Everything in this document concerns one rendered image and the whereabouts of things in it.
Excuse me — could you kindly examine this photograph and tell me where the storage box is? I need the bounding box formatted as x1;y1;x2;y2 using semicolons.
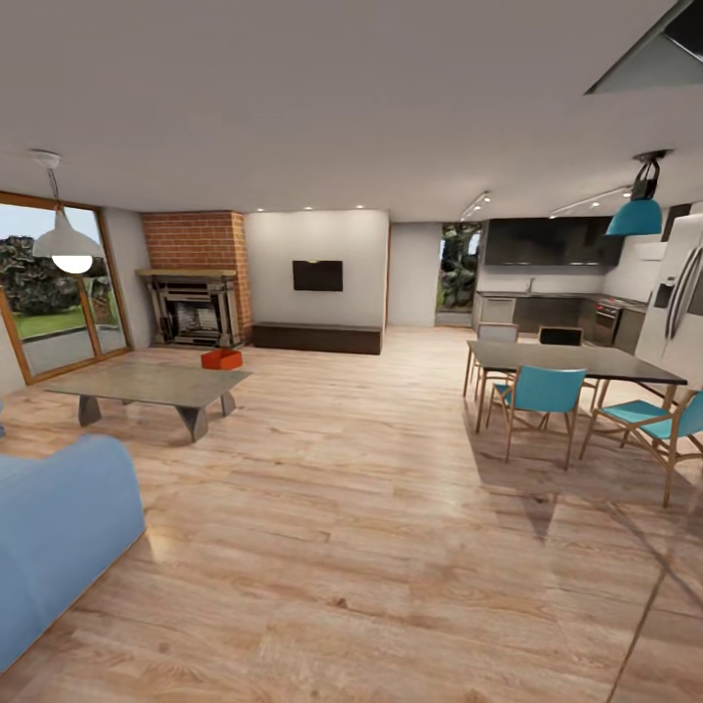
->
201;349;243;370

